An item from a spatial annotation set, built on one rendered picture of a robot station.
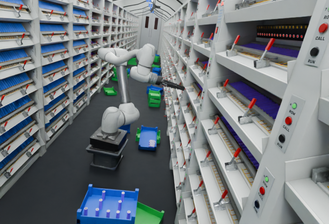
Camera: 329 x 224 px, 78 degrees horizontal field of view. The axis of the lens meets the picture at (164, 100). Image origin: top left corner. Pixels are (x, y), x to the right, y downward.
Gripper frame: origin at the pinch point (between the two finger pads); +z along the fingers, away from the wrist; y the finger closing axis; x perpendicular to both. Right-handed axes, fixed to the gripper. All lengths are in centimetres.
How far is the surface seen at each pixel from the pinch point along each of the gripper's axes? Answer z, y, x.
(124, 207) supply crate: -19, 65, -64
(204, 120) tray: 9, 56, -1
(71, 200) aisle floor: -55, 33, -103
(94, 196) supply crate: -38, 59, -67
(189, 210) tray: 19, 64, -56
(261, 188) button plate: 4, 119, 10
